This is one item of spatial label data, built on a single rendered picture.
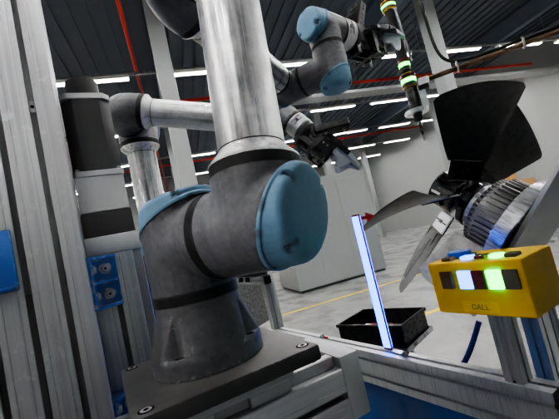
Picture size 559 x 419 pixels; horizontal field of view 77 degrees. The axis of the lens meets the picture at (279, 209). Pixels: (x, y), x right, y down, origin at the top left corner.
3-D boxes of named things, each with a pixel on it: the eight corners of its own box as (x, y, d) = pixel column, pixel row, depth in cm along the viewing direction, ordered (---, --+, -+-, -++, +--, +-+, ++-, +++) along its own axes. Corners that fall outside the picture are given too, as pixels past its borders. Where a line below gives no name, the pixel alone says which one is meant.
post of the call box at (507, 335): (533, 378, 58) (512, 303, 59) (524, 386, 56) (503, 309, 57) (514, 374, 60) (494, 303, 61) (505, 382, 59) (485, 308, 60)
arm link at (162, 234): (196, 283, 58) (180, 203, 59) (261, 271, 51) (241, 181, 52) (132, 303, 47) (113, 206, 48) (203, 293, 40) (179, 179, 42)
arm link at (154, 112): (90, 78, 92) (275, 94, 94) (108, 96, 103) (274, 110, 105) (84, 120, 91) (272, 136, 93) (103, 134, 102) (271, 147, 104)
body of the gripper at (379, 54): (367, 69, 100) (340, 62, 92) (359, 41, 101) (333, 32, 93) (390, 55, 94) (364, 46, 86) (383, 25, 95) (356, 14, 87)
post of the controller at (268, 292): (281, 327, 128) (269, 274, 129) (274, 330, 126) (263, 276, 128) (278, 327, 130) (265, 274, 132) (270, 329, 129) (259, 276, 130)
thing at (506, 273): (522, 288, 51) (516, 268, 51) (521, 289, 51) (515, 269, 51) (507, 288, 53) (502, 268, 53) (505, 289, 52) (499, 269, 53)
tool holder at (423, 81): (436, 110, 108) (427, 80, 109) (437, 104, 101) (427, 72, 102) (406, 120, 111) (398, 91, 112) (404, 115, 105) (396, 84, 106)
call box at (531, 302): (570, 308, 55) (551, 242, 56) (541, 330, 50) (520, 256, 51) (472, 303, 69) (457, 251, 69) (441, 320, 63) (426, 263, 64)
